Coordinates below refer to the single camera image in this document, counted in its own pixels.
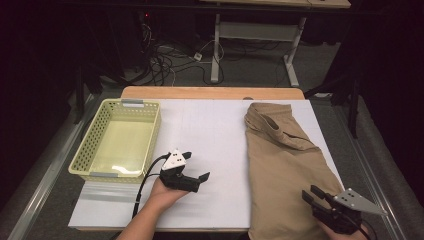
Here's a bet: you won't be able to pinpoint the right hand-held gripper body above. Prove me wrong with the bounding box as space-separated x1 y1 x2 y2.
313 187 389 235

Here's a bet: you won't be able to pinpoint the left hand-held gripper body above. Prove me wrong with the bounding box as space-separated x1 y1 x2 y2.
159 149 201 194

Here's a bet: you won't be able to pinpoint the tan shorts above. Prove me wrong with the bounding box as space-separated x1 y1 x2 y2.
244 102 344 240

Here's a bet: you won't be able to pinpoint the yellow perforated plastic basket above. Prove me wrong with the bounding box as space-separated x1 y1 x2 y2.
67 98 163 184

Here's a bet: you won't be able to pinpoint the person's right hand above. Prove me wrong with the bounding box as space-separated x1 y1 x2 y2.
316 221 372 240

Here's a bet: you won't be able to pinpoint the person's left hand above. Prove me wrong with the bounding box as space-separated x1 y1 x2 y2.
148 178 189 213

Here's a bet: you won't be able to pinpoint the white table cover sheet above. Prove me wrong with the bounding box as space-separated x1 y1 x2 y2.
68 98 360 231

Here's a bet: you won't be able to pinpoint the black metal stand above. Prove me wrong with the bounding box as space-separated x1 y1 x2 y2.
303 66 363 139
73 63 104 124

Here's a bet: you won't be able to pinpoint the white-framed desk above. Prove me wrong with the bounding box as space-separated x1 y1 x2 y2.
199 0 352 88

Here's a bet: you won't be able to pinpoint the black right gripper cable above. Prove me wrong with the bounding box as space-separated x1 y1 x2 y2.
361 219 379 240

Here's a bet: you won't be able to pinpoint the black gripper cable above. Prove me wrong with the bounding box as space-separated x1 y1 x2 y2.
132 153 171 219
361 219 379 240

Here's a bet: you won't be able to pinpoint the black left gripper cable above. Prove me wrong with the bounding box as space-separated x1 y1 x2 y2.
132 153 171 219

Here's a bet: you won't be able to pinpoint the aluminium floor rail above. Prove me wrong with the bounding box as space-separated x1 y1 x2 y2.
333 106 408 240

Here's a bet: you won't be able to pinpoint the tangle of floor cables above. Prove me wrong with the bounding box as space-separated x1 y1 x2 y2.
138 19 224 88

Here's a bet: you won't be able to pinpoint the aluminium table edge rail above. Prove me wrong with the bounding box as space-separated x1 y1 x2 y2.
6 94 96 240

